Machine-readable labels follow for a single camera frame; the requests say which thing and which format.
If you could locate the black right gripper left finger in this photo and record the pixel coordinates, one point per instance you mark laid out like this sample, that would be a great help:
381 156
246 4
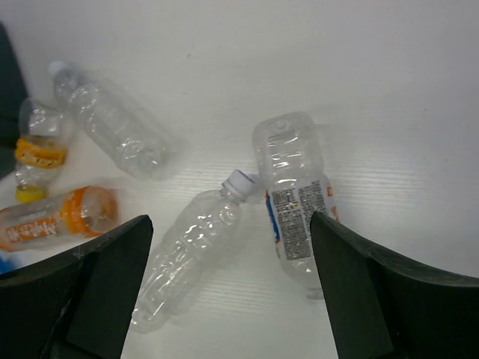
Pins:
78 303

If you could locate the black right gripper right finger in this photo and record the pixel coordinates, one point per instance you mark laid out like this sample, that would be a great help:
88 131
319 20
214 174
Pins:
382 304

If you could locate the orange label tea bottle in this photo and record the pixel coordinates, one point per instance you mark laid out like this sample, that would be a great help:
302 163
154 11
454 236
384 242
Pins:
83 213

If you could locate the clear bottle white cap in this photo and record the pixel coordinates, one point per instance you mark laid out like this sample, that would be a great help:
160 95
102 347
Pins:
191 249

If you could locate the small bottle yellow cap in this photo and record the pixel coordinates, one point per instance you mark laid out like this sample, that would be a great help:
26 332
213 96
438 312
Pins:
41 150

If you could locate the clear ribbed plastic bottle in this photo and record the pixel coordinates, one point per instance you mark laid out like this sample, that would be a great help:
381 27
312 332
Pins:
137 146

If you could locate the clear bottle printed label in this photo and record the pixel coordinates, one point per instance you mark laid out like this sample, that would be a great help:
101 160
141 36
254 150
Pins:
290 166

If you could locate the dark green plastic bin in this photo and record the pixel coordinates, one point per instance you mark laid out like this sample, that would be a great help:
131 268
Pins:
12 94

